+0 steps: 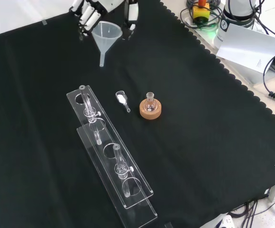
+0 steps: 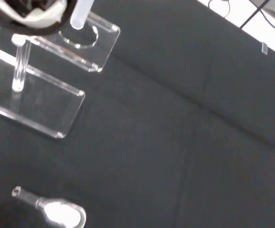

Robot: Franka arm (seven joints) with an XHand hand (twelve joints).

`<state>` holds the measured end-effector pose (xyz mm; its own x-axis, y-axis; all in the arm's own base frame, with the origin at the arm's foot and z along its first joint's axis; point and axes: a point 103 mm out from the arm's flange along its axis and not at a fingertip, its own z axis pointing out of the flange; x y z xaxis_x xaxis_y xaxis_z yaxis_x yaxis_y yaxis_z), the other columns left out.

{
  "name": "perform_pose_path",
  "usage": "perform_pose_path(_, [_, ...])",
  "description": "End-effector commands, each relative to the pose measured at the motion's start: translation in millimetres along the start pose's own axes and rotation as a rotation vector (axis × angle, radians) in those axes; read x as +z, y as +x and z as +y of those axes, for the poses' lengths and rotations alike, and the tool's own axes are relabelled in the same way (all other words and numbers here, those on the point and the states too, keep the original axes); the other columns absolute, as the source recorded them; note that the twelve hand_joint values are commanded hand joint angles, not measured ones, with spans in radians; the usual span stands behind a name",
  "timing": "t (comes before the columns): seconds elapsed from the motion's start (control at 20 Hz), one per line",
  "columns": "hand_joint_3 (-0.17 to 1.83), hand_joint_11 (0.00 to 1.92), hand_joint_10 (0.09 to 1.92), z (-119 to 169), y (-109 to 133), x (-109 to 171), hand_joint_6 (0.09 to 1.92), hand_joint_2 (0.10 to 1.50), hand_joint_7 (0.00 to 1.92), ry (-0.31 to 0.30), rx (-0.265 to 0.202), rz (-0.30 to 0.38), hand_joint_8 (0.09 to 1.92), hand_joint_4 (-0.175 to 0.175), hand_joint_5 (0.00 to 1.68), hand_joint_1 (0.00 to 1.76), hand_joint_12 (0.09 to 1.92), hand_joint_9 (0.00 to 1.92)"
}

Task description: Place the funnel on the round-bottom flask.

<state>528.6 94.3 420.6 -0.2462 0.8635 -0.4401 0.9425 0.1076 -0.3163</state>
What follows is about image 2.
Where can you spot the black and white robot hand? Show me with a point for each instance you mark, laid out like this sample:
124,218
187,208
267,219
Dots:
40,19

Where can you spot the clear acrylic funnel stand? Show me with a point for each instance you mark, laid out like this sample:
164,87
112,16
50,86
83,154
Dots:
44,107

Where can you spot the clear glass weighing funnel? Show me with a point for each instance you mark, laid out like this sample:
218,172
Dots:
61,213

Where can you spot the black bench cloth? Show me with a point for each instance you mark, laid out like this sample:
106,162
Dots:
163,142

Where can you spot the small clear cloth clip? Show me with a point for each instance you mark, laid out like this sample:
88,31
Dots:
264,48

